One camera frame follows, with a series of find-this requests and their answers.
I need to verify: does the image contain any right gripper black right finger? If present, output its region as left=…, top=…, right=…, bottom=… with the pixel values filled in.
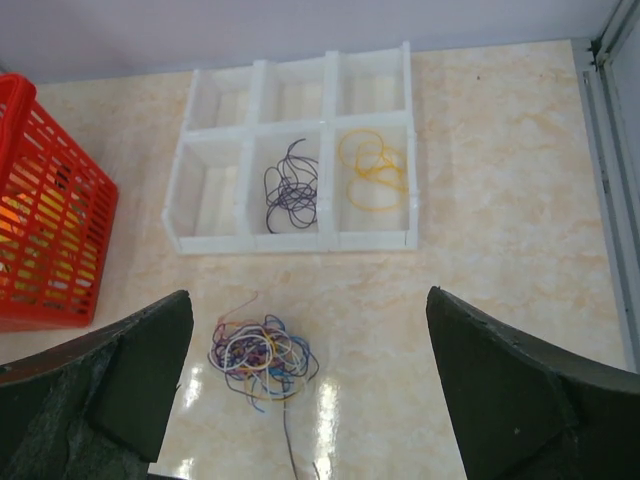
left=426, top=287, right=639, bottom=479

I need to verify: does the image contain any aluminium frame post right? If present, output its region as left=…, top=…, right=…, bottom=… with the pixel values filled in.
left=571, top=1, right=639, bottom=372

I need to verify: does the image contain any red plastic basket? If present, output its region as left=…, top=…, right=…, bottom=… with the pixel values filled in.
left=1, top=73, right=118, bottom=332

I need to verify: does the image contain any yellow cable in tray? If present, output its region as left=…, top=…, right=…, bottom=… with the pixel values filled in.
left=338, top=128, right=407, bottom=212

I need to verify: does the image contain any multicolour cable bundle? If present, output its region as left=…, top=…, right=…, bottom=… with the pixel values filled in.
left=207, top=292, right=321, bottom=480

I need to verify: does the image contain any white compartment organizer tray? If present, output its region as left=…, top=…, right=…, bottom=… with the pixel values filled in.
left=162, top=43, right=420, bottom=255

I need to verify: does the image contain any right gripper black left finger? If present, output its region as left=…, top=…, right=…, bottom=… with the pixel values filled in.
left=1, top=290, right=194, bottom=479

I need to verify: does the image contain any purple cable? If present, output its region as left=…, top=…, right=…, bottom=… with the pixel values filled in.
left=263, top=138, right=321, bottom=235

